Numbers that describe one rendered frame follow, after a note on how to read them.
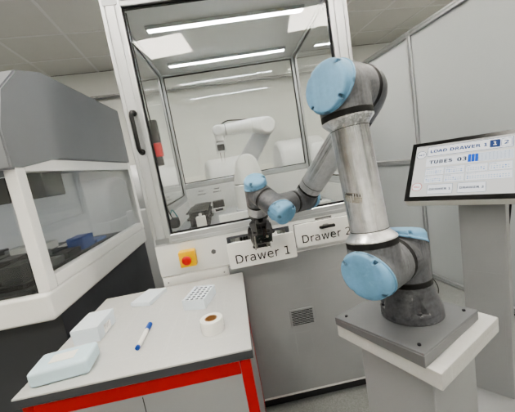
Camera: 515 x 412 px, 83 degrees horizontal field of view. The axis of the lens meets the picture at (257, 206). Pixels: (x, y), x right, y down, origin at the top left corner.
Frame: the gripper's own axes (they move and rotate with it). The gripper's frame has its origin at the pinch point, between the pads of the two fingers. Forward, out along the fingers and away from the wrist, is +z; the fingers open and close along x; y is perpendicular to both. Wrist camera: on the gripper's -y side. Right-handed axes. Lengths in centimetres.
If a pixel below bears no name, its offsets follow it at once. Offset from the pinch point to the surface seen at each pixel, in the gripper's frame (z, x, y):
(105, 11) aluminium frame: -74, -45, -73
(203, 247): 10.4, -25.4, -13.0
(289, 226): 8.9, 15.3, -14.0
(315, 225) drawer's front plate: 8.7, 26.8, -11.9
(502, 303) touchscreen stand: 30, 95, 32
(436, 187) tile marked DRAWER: -7, 77, -6
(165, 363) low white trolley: -11, -33, 43
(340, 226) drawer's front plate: 10.9, 38.7, -10.3
